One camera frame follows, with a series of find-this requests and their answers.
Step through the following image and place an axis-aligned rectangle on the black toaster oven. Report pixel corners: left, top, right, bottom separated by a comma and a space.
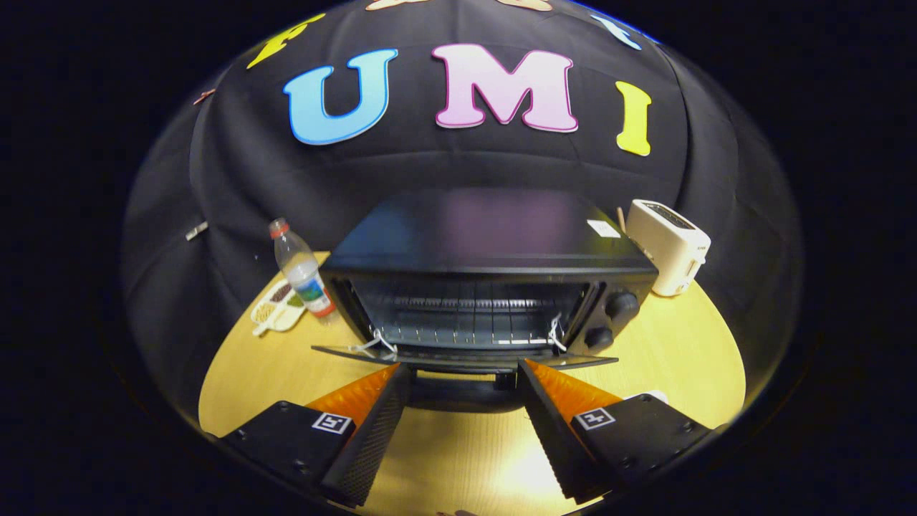
312, 188, 660, 413

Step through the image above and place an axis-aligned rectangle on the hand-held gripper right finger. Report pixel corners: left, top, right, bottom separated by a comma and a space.
517, 358, 717, 504

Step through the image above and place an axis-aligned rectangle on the clear plastic water bottle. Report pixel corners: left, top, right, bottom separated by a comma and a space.
269, 218, 337, 319

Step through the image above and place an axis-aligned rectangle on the white divided snack dish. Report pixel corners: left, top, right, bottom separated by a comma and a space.
251, 279, 309, 336

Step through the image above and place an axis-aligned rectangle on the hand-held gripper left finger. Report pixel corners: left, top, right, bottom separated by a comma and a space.
219, 362, 413, 508

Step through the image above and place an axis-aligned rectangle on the black backdrop cloth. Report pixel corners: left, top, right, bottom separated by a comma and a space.
122, 0, 803, 424

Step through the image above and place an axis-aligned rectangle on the white toaster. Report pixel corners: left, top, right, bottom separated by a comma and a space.
625, 199, 712, 297

